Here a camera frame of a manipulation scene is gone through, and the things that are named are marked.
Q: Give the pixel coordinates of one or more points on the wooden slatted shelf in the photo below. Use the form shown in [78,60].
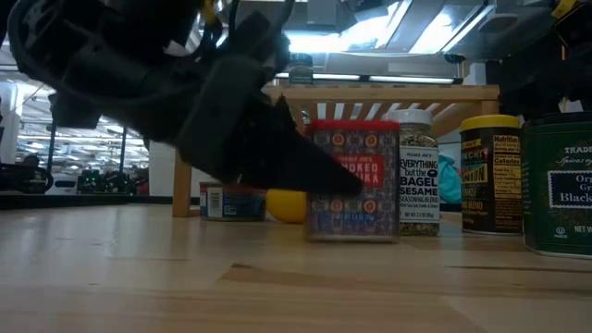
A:
[393,92]

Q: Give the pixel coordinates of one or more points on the black background robot frame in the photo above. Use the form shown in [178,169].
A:
[123,152]

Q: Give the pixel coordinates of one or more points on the yellow lemon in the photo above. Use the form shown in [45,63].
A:
[287,208]

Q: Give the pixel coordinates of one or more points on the dark green pepper tin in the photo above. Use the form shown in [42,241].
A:
[559,185]

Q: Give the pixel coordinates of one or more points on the pile of clothes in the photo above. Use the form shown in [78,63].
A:
[448,182]

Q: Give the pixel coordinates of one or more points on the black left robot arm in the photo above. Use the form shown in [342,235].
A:
[92,60]

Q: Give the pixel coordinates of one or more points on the yellow-lidded onion spice jar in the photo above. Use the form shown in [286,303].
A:
[490,185]

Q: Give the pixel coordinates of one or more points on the red-lidded paprika tin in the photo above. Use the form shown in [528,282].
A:
[370,213]

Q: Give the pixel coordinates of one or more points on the long hanging light rail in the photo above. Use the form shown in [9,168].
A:
[407,79]

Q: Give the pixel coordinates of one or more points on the tuna can with pull tab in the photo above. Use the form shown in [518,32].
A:
[231,203]

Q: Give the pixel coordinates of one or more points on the white storage box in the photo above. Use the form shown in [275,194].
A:
[159,171]

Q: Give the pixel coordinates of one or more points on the white-lidded bagel seasoning jar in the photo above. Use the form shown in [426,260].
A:
[418,185]

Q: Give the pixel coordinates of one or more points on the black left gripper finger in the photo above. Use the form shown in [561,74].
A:
[287,166]

